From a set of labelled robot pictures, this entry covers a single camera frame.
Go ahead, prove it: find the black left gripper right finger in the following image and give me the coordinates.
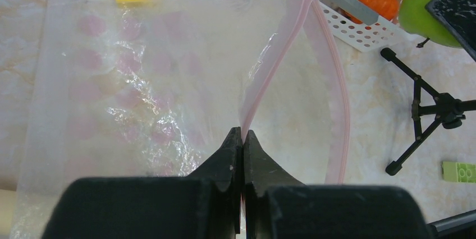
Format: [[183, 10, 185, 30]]
[[243, 130, 303, 238]]

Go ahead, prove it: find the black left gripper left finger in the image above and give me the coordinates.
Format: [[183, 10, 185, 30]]
[[186, 127, 243, 235]]

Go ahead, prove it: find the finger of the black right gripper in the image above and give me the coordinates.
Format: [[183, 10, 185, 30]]
[[425, 0, 475, 59]]

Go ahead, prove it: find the clear zip top bag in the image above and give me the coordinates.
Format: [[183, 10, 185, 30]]
[[10, 0, 349, 238]]

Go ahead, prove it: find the white perforated plastic basket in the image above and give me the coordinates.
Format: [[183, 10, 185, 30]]
[[320, 0, 418, 52]]

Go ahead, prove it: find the microphone on black tripod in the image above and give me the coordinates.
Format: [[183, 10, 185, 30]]
[[380, 48, 475, 176]]

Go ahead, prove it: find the light green lego brick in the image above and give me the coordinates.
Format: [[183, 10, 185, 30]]
[[442, 161, 475, 183]]

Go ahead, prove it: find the cream cylinder block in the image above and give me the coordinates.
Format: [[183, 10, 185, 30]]
[[1, 190, 17, 236]]

